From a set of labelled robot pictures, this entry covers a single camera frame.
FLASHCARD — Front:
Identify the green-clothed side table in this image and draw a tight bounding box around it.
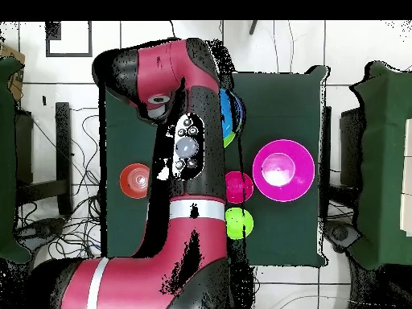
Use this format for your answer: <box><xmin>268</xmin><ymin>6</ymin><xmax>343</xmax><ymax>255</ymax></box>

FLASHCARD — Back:
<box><xmin>0</xmin><ymin>56</ymin><xmax>33</xmax><ymax>265</ymax></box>
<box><xmin>348</xmin><ymin>60</ymin><xmax>412</xmax><ymax>271</ymax></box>

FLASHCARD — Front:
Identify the small green plastic bowl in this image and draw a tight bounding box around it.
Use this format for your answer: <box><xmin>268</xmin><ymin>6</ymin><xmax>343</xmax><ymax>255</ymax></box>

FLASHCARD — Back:
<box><xmin>225</xmin><ymin>207</ymin><xmax>254</xmax><ymax>241</ymax></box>

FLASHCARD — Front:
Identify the black metal stand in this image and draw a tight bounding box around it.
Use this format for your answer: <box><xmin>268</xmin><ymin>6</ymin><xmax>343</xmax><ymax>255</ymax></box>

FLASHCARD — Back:
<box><xmin>320</xmin><ymin>105</ymin><xmax>332</xmax><ymax>197</ymax></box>
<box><xmin>14</xmin><ymin>101</ymin><xmax>73</xmax><ymax>216</ymax></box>

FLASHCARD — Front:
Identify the tangle of floor cables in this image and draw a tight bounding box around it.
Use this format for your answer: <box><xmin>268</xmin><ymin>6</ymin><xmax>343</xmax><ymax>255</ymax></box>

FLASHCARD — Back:
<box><xmin>14</xmin><ymin>107</ymin><xmax>104</xmax><ymax>258</ymax></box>

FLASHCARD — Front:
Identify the purple plastic bowl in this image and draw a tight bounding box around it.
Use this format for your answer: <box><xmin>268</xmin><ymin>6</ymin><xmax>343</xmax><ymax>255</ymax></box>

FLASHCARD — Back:
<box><xmin>233</xmin><ymin>94</ymin><xmax>246</xmax><ymax>136</ymax></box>

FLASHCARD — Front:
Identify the orange plastic bowl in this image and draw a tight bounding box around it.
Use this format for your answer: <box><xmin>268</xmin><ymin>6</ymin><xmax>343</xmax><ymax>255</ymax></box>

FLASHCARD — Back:
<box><xmin>118</xmin><ymin>163</ymin><xmax>151</xmax><ymax>200</ymax></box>

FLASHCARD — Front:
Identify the small red plastic bowl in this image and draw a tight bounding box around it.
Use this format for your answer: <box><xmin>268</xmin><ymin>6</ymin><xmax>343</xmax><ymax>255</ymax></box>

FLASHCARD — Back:
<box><xmin>224</xmin><ymin>171</ymin><xmax>254</xmax><ymax>204</ymax></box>

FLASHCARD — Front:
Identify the black square floor frame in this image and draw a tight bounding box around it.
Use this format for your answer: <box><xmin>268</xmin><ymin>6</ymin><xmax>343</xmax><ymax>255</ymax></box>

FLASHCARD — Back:
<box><xmin>44</xmin><ymin>20</ymin><xmax>93</xmax><ymax>58</ymax></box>

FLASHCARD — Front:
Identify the dark green table cloth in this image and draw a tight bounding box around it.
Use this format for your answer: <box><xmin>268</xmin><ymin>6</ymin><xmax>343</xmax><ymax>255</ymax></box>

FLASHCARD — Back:
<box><xmin>97</xmin><ymin>63</ymin><xmax>330</xmax><ymax>269</ymax></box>

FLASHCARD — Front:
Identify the black box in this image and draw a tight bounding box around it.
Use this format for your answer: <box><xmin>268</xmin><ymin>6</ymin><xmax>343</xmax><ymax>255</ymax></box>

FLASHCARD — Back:
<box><xmin>339</xmin><ymin>107</ymin><xmax>366</xmax><ymax>187</ymax></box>

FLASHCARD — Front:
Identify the black pedestal leg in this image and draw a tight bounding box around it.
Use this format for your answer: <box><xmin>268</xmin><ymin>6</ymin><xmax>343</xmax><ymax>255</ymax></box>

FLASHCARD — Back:
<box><xmin>15</xmin><ymin>217</ymin><xmax>67</xmax><ymax>250</ymax></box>
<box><xmin>323</xmin><ymin>220</ymin><xmax>361</xmax><ymax>253</ymax></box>

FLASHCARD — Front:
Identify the large pink plastic bowl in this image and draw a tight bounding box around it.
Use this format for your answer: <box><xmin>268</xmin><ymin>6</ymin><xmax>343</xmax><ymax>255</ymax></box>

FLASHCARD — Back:
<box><xmin>252</xmin><ymin>138</ymin><xmax>315</xmax><ymax>203</ymax></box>

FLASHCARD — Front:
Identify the large green plastic bowl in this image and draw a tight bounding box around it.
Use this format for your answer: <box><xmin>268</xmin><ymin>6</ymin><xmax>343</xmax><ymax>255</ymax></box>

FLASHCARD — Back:
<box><xmin>222</xmin><ymin>128</ymin><xmax>241</xmax><ymax>149</ymax></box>

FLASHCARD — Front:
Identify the blue plastic bowl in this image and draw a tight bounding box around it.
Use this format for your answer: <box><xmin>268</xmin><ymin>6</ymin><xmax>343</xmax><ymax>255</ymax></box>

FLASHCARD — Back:
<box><xmin>218</xmin><ymin>88</ymin><xmax>243</xmax><ymax>138</ymax></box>

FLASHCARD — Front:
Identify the cardboard box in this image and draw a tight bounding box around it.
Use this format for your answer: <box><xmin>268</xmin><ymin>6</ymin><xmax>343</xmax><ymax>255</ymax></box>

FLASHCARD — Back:
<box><xmin>0</xmin><ymin>43</ymin><xmax>26</xmax><ymax>101</ymax></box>

